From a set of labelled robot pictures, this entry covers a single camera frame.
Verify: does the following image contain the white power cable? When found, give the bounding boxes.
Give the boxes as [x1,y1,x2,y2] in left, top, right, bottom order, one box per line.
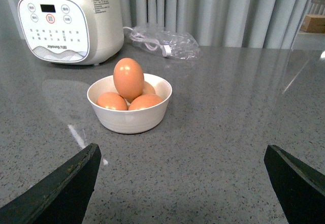
[123,26,172,58]

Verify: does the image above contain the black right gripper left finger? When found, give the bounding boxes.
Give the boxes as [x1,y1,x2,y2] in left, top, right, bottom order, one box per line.
[1,144,102,223]

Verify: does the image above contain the white Joyoung cooker appliance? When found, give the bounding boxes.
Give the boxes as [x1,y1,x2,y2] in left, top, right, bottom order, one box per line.
[18,0,124,65]

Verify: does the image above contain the clear plastic bag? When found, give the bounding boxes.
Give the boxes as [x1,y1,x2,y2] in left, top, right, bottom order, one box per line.
[124,23,201,60]

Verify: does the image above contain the white ceramic bowl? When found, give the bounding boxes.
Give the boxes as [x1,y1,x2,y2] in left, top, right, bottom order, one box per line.
[87,73,172,134]

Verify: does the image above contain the brown egg back in bowl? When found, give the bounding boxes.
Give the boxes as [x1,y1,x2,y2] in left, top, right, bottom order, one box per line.
[142,81,156,95]

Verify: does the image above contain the brown egg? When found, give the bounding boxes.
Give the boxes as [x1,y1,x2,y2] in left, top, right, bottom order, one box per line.
[142,81,156,95]
[113,58,144,102]
[96,92,128,111]
[128,93,163,110]

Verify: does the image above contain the grey curtain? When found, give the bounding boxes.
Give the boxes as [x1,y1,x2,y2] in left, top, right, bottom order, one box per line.
[1,0,309,49]

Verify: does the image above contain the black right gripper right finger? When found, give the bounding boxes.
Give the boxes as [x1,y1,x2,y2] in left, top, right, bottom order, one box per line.
[264,145,324,223]

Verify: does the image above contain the cardboard box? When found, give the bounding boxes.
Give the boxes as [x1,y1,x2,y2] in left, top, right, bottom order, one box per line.
[300,14,324,33]

